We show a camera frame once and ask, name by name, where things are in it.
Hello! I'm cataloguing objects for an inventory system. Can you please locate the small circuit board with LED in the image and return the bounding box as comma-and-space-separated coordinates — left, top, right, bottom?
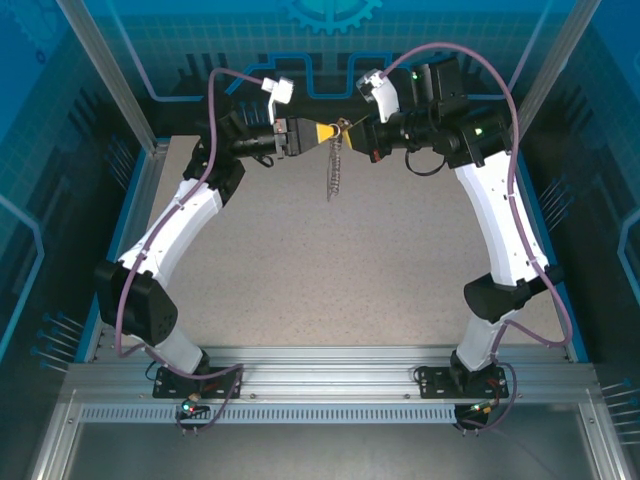
177, 393, 210, 419
457, 399, 501, 419

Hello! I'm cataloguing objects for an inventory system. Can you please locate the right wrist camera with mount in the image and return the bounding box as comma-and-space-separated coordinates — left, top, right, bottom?
355, 68, 401, 124

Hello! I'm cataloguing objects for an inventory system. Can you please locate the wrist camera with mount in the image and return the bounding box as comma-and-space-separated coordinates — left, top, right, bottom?
261, 75, 295, 125
355, 68, 401, 124

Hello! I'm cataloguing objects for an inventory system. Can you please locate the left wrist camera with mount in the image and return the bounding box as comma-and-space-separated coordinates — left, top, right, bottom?
261, 75, 295, 125

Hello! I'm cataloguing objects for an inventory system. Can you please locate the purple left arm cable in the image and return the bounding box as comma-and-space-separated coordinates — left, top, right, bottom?
114, 67, 266, 436

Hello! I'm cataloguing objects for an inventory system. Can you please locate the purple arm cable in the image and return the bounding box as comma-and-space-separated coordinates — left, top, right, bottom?
380, 42, 574, 436
114, 67, 266, 436

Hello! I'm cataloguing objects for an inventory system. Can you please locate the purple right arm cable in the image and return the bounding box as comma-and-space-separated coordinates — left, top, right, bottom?
380, 42, 574, 436

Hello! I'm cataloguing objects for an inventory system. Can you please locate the aluminium corner post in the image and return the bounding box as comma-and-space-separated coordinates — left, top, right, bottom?
503, 0, 604, 152
55, 0, 170, 154

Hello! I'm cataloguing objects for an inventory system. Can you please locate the aluminium frame beam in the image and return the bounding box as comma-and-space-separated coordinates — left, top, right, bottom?
62, 344, 601, 407

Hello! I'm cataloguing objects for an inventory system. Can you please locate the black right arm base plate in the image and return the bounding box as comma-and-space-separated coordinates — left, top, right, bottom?
418, 364, 510, 400

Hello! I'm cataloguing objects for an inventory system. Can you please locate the slotted grey cable duct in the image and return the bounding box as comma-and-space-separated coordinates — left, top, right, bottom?
78, 405, 459, 425

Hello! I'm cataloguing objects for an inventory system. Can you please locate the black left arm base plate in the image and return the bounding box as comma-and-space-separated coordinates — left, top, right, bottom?
152, 366, 245, 400

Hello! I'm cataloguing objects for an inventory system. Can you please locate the aluminium lower side rail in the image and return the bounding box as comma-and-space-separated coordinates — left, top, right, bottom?
27, 399, 84, 480
578, 399, 627, 480

